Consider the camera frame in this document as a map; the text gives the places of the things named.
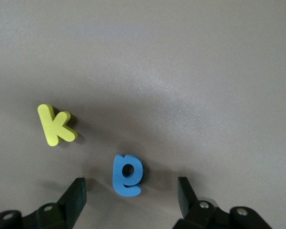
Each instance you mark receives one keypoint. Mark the blue foam letter a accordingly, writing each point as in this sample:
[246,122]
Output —
[120,176]

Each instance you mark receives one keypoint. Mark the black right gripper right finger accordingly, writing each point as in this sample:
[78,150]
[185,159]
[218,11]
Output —
[188,205]

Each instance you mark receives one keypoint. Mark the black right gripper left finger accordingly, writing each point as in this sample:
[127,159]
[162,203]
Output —
[74,202]

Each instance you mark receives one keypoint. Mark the yellow foam letter k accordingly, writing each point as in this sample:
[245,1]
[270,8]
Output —
[52,126]

